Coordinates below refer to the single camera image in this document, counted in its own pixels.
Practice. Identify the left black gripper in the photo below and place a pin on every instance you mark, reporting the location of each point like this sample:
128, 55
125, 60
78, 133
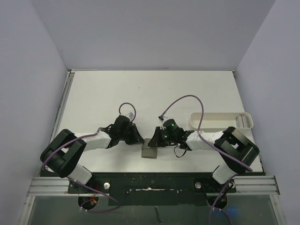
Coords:
136, 138

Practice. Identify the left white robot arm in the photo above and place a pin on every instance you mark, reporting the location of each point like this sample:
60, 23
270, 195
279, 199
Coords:
62, 155

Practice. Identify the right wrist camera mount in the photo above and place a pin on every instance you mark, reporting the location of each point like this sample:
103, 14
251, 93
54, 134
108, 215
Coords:
163, 118

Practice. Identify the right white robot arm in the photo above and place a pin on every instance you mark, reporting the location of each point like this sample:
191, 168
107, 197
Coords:
237, 151

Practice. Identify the white plastic tray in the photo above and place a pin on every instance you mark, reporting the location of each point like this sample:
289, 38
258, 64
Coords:
217, 121

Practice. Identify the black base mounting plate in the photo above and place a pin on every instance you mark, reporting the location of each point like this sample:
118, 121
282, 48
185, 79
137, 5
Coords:
159, 188

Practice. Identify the grey card holder wallet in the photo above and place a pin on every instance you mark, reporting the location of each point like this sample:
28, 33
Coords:
148, 152

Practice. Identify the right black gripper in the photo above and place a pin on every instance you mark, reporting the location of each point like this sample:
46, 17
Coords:
158, 136

